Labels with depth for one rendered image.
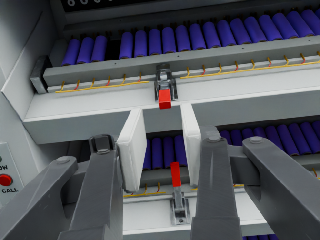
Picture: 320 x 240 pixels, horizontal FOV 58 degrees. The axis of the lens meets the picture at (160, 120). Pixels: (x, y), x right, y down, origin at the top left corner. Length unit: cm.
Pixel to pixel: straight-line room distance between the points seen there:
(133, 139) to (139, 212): 33
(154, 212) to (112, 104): 19
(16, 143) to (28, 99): 6
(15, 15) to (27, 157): 18
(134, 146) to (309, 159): 39
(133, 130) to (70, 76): 25
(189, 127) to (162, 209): 33
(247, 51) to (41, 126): 27
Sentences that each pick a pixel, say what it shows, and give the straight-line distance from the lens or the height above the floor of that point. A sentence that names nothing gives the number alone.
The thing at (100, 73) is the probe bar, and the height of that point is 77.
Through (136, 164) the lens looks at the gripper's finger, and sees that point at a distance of 16.
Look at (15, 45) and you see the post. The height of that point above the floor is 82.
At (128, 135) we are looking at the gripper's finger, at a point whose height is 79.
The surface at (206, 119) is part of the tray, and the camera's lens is 37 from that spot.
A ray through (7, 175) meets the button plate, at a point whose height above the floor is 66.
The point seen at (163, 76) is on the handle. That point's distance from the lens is 34.
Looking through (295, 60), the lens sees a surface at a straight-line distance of 41.
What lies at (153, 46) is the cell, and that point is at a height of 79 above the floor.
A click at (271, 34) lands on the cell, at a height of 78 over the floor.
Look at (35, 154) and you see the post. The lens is 42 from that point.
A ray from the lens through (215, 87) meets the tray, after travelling 37.
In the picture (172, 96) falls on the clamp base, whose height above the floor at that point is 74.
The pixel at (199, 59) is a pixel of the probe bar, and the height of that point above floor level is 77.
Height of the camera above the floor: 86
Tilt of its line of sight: 24 degrees down
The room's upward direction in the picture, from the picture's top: 8 degrees counter-clockwise
